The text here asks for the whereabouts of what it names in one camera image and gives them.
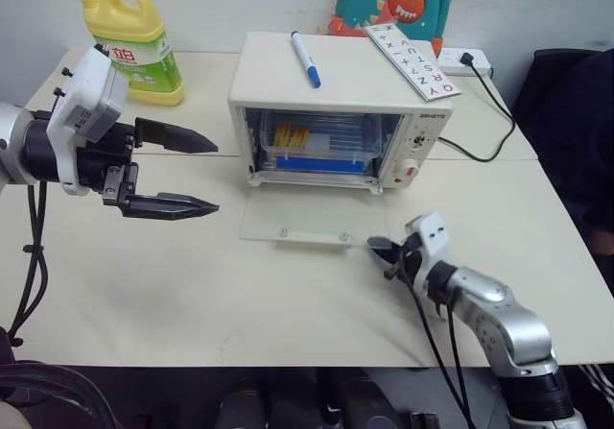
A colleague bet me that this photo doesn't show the yellow detergent bottle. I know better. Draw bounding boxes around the yellow detergent bottle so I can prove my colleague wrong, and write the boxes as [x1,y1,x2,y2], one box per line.
[60,0,187,108]

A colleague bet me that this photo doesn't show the white letter chart card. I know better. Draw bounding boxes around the white letter chart card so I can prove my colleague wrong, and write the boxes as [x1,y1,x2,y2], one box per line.
[361,22,462,102]

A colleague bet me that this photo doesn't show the cream toaster oven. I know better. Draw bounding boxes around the cream toaster oven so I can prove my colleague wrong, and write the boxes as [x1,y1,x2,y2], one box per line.
[226,30,455,196]

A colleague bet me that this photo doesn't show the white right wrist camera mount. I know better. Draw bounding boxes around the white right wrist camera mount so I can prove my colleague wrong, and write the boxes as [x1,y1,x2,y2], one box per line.
[404,212,454,301]

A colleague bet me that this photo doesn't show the clear plastic food container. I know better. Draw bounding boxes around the clear plastic food container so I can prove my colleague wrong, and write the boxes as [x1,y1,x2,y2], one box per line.
[258,108,386,177]

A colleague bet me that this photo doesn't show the glass toaster oven door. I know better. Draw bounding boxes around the glass toaster oven door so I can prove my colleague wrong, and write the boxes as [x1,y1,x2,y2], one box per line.
[239,190,400,253]

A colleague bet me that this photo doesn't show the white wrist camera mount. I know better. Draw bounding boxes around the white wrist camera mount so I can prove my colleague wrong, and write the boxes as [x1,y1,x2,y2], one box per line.
[404,212,454,301]
[45,43,131,197]

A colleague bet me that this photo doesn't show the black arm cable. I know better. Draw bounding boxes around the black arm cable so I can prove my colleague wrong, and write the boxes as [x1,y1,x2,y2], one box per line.
[396,236,479,429]
[7,179,50,349]

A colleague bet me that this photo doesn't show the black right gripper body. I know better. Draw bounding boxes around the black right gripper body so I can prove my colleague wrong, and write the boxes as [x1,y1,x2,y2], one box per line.
[390,235,424,282]

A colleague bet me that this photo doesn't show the white blue marker pen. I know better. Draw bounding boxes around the white blue marker pen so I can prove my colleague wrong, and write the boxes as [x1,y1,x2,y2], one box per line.
[289,30,323,89]

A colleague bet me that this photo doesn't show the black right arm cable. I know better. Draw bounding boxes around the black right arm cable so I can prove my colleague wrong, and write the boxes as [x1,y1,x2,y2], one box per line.
[396,236,479,429]

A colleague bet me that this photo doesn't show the white power strip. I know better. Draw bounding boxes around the white power strip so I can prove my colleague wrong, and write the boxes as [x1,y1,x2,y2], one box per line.
[437,46,494,78]

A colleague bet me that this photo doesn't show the black chair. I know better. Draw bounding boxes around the black chair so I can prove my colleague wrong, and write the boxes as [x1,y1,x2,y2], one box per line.
[510,46,606,176]

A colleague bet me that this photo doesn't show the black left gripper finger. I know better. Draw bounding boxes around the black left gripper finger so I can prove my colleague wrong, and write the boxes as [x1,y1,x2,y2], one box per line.
[119,191,221,223]
[134,116,220,155]

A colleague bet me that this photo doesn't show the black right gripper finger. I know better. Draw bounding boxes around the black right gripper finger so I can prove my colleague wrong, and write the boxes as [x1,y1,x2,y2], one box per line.
[366,235,401,257]
[371,249,398,279]

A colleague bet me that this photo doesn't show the black oven power cord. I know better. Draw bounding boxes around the black oven power cord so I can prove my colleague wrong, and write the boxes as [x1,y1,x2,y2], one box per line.
[435,51,517,164]

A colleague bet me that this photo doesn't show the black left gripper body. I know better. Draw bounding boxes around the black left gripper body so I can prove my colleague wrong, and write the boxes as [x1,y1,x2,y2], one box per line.
[75,121,141,215]

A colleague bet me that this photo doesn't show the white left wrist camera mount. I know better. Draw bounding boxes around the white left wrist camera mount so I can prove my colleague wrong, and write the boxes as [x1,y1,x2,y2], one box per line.
[45,43,131,197]

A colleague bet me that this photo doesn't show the black trousers white stripes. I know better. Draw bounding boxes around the black trousers white stripes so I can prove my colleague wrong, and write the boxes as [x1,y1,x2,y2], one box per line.
[572,363,614,415]

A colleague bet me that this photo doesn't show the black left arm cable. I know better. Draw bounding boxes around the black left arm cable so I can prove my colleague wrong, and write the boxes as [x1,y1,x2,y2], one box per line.
[7,179,50,349]

